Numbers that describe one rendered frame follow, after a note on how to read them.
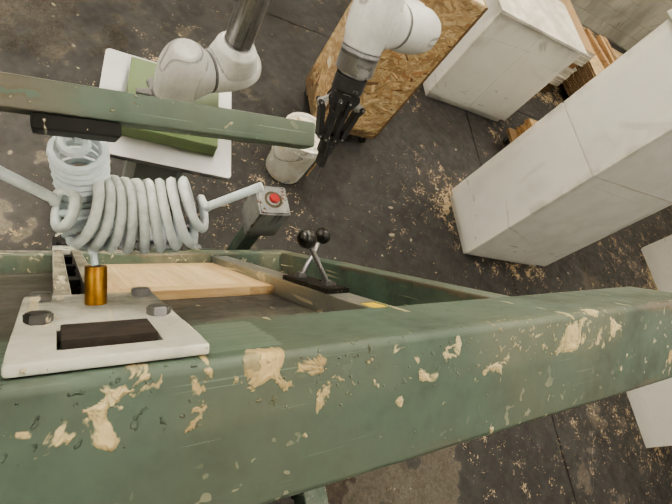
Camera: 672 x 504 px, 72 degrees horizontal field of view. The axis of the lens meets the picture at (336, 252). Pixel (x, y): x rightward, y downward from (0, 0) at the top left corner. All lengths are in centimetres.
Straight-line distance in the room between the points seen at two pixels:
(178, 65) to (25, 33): 161
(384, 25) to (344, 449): 88
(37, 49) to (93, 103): 283
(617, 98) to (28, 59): 318
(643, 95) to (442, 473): 230
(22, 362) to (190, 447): 10
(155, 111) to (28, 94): 7
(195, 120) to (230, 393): 19
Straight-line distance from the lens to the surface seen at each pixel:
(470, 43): 415
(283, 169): 286
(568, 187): 307
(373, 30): 106
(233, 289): 104
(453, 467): 297
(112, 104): 34
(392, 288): 108
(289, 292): 100
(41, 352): 29
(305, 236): 85
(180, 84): 177
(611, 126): 304
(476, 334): 40
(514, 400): 46
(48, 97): 34
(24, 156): 272
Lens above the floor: 223
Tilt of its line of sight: 51 degrees down
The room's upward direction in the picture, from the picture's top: 48 degrees clockwise
